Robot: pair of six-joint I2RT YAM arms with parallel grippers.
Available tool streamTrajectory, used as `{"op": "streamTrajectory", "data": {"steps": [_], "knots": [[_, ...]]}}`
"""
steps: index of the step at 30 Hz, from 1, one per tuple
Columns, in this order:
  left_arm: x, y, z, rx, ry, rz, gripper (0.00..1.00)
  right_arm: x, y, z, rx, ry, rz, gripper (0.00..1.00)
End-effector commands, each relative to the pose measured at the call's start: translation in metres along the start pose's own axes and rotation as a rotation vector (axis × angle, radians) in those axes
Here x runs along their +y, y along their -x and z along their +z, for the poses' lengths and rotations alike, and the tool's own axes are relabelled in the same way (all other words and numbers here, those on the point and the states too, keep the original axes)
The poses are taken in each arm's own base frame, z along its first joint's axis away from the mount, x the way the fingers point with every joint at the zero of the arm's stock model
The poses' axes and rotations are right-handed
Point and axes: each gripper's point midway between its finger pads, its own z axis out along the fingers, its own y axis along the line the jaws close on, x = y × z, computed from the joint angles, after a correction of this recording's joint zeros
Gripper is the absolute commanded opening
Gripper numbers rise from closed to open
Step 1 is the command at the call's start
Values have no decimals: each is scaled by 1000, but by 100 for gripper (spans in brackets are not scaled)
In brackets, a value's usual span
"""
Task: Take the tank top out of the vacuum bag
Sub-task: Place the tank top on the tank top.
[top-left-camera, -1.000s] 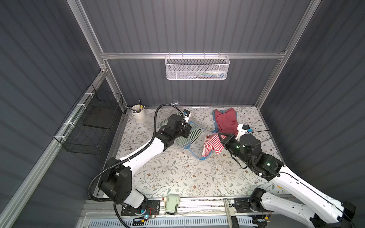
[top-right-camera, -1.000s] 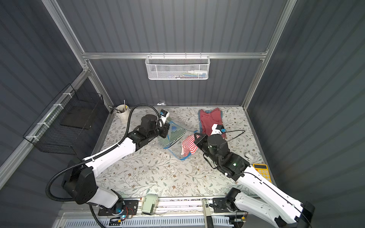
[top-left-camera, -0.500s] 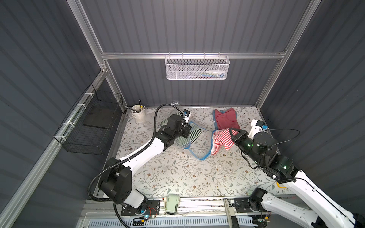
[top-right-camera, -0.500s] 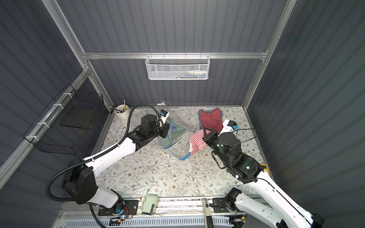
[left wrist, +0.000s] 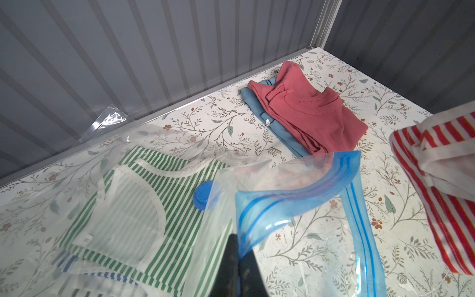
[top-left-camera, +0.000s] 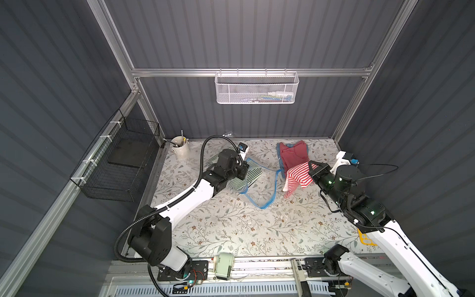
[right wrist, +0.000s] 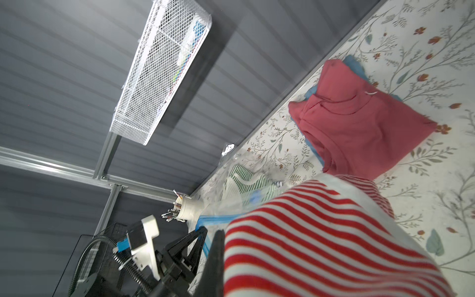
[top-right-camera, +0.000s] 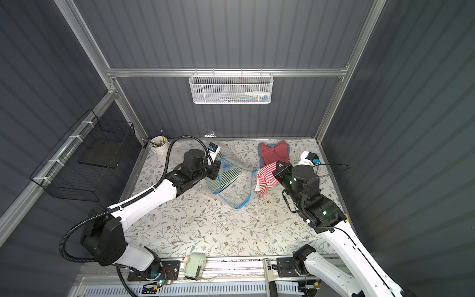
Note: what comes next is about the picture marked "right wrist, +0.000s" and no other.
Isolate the blue tank top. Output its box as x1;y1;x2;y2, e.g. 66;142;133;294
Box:
302;54;403;168

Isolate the green white striped garment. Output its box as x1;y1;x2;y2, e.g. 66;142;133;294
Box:
222;165;285;208

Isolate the red ribbed garment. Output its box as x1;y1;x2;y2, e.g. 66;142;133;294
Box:
288;59;438;181

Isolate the white cup with tools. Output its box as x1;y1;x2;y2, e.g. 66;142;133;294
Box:
162;190;205;222

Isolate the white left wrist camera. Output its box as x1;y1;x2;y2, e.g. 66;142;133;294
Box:
113;215;160;281

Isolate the clear vacuum bag blue zip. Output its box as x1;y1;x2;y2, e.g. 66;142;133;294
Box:
189;142;298;294

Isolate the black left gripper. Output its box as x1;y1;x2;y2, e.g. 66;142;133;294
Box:
70;226;209;297

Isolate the white wire basket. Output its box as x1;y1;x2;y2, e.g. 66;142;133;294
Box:
110;1;212;146

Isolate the black corrugated cable conduit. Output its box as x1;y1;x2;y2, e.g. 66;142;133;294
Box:
68;235;157;297

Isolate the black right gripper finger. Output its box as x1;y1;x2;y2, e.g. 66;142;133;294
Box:
194;230;225;297

